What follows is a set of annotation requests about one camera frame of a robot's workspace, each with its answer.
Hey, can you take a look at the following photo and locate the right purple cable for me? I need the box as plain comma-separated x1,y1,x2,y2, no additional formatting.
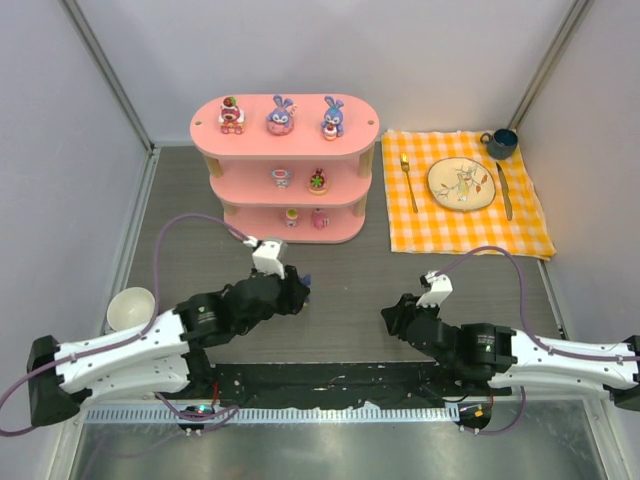
434,246,640,436

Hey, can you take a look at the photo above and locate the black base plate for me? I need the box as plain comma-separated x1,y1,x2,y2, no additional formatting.
164,362,511,410

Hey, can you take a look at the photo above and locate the gold fork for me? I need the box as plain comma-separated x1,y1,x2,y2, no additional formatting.
400,153,418,213

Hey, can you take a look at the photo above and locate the white pink toy middle shelf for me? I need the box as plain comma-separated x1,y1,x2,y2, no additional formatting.
270,168,293,189

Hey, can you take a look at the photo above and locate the white ceramic bowl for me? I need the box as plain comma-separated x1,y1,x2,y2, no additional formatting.
106,287,156,331

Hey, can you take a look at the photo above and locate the white slotted cable duct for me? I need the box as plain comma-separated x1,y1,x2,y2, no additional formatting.
85,403,459,425

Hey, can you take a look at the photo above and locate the purple bunny with cake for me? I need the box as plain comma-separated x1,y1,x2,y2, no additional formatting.
321,95,344,141

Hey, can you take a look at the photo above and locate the purple cable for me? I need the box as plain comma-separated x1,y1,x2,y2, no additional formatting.
434,246,640,436
0,213,251,439

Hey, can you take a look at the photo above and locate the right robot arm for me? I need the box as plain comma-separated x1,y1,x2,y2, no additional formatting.
381,294,639,412

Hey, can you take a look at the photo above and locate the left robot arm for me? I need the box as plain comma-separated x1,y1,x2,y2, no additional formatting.
27,265,311,427

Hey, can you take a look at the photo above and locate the cream decorated ceramic plate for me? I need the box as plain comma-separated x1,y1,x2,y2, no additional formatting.
426,157,496,212

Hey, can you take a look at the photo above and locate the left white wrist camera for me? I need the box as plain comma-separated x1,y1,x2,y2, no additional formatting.
243,236,287,279

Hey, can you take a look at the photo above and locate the gold knife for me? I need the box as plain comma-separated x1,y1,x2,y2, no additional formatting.
496,162,513,221

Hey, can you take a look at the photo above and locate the red yellow bird toy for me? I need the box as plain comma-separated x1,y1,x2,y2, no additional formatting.
300,274,311,306

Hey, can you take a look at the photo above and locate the pink three-tier wooden shelf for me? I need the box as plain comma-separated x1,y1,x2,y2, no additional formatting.
190,94,379,244

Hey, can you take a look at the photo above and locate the yellow white checkered cloth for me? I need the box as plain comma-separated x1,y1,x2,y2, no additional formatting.
381,130,556,260

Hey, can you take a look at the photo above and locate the pink toy with yellow hat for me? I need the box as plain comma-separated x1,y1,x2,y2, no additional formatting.
284,208,299,228

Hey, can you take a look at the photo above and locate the pink bear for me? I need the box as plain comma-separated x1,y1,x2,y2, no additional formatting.
307,168,328,195
218,96,245,135

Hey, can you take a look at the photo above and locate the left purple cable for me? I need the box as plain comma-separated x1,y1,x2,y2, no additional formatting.
0,213,251,439

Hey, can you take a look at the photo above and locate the dark blue ceramic mug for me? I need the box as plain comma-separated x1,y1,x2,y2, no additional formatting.
480,129,519,160

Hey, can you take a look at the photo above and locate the pink pig toy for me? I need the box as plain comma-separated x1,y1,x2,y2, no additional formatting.
311,208,330,230

